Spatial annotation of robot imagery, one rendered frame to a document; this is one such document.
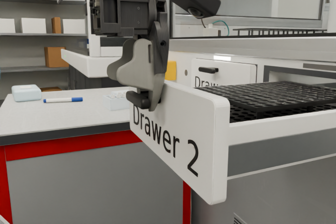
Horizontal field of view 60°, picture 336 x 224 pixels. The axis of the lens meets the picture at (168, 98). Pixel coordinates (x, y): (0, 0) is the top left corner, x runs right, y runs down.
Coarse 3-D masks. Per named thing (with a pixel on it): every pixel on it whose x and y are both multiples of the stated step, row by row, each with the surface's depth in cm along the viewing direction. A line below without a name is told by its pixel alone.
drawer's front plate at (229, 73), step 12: (192, 60) 92; (204, 60) 86; (216, 60) 83; (192, 72) 93; (204, 72) 86; (216, 72) 80; (228, 72) 75; (240, 72) 71; (252, 72) 68; (192, 84) 94; (204, 84) 87; (216, 84) 81; (228, 84) 76
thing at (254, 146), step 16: (320, 112) 36; (240, 128) 31; (256, 128) 32; (272, 128) 33; (288, 128) 34; (304, 128) 35; (320, 128) 36; (240, 144) 31; (256, 144) 32; (272, 144) 33; (288, 144) 34; (304, 144) 35; (320, 144) 36; (240, 160) 32; (256, 160) 33; (272, 160) 34; (288, 160) 35; (304, 160) 36; (240, 176) 32
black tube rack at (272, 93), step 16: (240, 96) 44; (256, 96) 44; (272, 96) 44; (288, 96) 44; (304, 96) 44; (320, 96) 44; (240, 112) 46; (256, 112) 39; (272, 112) 46; (288, 112) 46; (304, 112) 46
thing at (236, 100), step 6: (204, 90) 50; (210, 90) 49; (222, 96) 44; (228, 96) 44; (234, 102) 41; (240, 102) 40; (246, 102) 40; (252, 102) 40; (246, 108) 38; (252, 108) 37; (258, 108) 37; (264, 108) 37
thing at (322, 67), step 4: (304, 64) 55; (308, 64) 55; (312, 64) 54; (316, 64) 53; (320, 64) 52; (312, 68) 54; (316, 68) 53; (320, 68) 52; (324, 68) 52; (328, 68) 51; (332, 68) 50
